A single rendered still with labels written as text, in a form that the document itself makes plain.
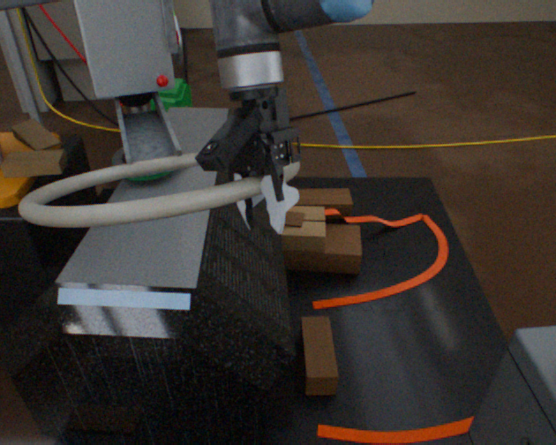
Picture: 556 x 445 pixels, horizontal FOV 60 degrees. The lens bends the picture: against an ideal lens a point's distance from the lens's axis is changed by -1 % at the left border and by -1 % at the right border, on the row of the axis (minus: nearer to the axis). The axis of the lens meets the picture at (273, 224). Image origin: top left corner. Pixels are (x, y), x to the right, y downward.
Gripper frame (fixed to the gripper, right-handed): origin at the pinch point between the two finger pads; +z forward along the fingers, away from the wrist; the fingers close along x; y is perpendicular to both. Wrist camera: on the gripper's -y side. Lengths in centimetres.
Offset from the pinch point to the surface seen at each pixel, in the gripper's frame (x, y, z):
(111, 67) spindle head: 70, 21, -29
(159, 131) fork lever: 58, 24, -12
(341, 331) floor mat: 65, 102, 88
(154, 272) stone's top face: 50, 10, 21
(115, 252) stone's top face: 63, 7, 17
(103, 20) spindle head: 66, 19, -40
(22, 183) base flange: 127, 11, 2
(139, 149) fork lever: 54, 14, -9
